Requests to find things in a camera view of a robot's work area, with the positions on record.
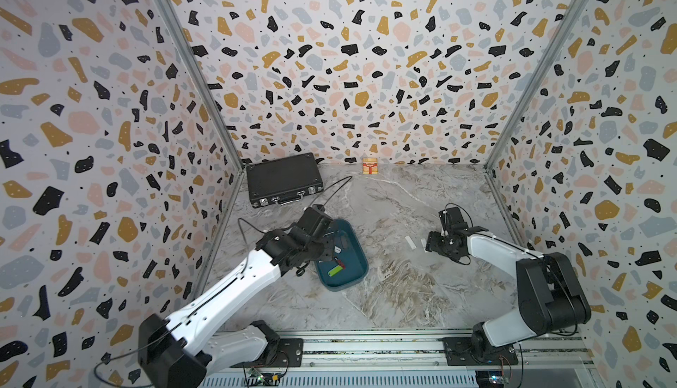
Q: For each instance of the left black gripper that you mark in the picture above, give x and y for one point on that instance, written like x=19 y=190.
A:
x=322 y=255

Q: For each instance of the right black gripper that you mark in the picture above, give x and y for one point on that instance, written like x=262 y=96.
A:
x=431 y=243

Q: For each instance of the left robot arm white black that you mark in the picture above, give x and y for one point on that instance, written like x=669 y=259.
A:
x=180 y=350

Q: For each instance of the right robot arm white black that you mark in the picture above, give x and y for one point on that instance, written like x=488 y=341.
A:
x=549 y=295

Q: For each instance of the teal plastic storage box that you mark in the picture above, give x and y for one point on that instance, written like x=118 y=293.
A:
x=344 y=244

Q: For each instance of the small red yellow box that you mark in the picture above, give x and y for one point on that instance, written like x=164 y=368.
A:
x=370 y=166

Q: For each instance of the black briefcase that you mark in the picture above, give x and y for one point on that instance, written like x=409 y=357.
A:
x=284 y=180

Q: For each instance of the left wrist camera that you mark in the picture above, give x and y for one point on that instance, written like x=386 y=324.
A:
x=314 y=222

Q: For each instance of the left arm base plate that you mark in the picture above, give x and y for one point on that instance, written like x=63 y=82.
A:
x=284 y=353

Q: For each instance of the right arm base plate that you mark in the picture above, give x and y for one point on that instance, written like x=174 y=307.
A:
x=466 y=351

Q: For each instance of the aluminium rail frame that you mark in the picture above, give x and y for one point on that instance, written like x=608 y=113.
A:
x=413 y=358

